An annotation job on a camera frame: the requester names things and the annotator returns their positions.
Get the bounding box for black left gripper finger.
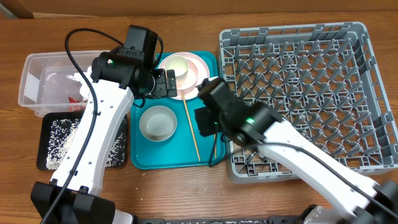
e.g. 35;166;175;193
166;70;177;97
152;68;167;98

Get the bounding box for wooden chopstick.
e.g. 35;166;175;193
213;134;217;159
181;91;201;162

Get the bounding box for grey bowl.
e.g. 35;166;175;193
139;106;178;142

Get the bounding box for white napkin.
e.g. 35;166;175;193
67;66;93;101

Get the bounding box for red snack wrapper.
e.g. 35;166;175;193
68;97;87;112

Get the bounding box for white rice pile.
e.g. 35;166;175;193
44;118;127;170

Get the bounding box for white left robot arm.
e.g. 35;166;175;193
30;25;177;223

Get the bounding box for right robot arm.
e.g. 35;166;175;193
195;77;397;223

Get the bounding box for pink bowl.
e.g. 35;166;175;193
176;59;197;90

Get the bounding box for cream cup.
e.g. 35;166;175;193
165;55;189;80

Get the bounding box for white plate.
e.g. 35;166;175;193
158;52;210;100

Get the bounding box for teal serving tray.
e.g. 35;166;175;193
129;50;226;170

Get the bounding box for clear plastic bin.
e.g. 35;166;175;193
18;52;84;118

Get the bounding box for grey dish rack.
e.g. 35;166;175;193
218;22;397;175

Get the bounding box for black plastic tray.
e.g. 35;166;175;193
36;111;127;170

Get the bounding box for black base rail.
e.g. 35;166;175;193
118;211;312;224

